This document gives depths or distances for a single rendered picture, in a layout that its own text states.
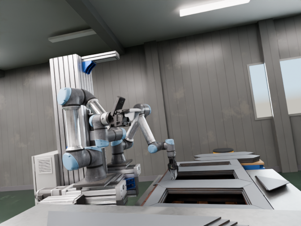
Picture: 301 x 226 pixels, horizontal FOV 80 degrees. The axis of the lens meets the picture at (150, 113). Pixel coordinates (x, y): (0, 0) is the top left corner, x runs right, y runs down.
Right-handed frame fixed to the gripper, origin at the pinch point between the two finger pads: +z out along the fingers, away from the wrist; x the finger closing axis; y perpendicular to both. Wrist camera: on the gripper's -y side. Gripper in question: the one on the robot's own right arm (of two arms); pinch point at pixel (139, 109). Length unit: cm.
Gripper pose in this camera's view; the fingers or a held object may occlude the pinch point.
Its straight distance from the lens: 87.8
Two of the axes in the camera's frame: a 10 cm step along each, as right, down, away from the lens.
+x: -5.8, -1.2, -8.1
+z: 8.2, -1.3, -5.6
